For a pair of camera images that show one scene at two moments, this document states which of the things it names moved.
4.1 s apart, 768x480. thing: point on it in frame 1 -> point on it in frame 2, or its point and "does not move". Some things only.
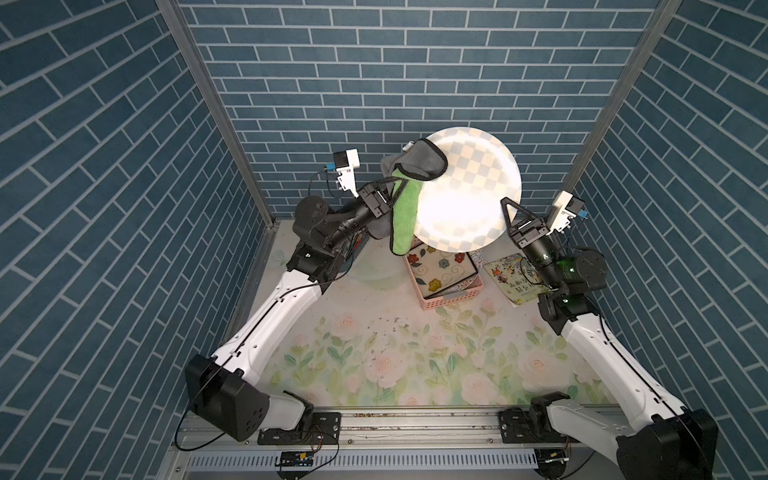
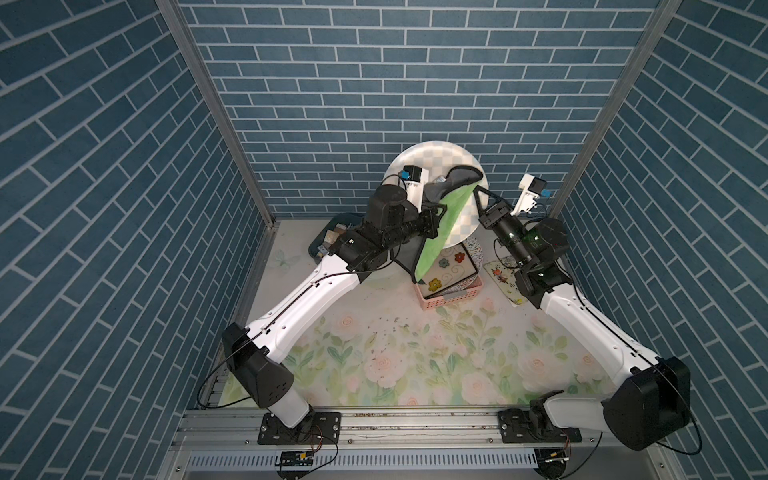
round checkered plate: (461, 211) -> (436, 157)
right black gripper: (525, 235) -> (491, 220)
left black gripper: (372, 202) -> (425, 223)
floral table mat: (364, 340) does not move
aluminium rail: (403, 428) does not move
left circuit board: (296, 459) does not move
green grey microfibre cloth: (404, 171) -> (450, 192)
